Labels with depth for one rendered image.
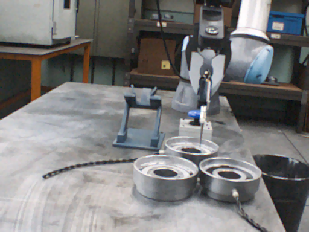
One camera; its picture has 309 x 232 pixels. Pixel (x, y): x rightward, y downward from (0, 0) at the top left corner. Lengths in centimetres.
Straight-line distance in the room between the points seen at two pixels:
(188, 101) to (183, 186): 60
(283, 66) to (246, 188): 423
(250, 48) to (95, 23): 351
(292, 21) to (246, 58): 319
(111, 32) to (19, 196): 396
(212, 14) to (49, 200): 46
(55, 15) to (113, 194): 233
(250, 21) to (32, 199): 81
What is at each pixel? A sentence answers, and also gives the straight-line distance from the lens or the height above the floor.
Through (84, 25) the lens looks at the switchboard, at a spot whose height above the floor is 89.
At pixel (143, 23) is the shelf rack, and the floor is 97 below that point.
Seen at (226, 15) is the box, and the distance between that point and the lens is 417.
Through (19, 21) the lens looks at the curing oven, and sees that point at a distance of 297.
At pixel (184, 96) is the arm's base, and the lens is 122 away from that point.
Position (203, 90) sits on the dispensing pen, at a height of 93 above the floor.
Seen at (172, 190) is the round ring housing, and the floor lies 82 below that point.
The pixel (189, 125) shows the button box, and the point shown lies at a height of 84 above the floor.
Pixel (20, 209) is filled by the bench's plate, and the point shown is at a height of 80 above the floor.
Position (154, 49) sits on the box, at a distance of 418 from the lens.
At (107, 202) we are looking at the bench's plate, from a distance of 62.
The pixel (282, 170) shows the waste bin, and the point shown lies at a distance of 218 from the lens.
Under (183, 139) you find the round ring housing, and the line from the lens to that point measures 83.
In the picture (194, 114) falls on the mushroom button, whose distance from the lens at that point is 90.
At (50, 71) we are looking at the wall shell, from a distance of 499.
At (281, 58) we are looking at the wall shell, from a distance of 483.
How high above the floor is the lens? 108
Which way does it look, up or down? 14 degrees down
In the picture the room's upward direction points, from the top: 5 degrees clockwise
